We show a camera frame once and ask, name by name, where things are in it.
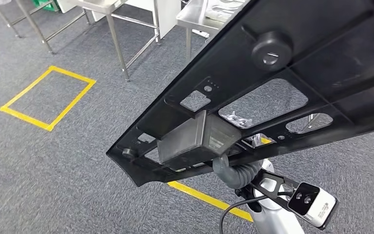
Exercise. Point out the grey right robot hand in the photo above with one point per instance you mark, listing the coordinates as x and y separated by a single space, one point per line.
221 166

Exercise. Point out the black camera bracket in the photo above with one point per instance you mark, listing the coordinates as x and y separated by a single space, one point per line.
272 190

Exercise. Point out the green plastic crate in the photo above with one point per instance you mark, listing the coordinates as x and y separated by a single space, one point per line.
46 5

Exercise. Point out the stainless steel workbench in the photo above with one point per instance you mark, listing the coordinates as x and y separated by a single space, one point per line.
193 16

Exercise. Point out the white cabinet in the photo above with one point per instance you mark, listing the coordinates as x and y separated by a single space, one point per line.
171 16

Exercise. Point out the black plastic frame part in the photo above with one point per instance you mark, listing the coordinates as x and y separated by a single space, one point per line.
303 48

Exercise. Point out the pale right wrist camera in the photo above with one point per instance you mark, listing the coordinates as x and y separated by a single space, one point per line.
319 210

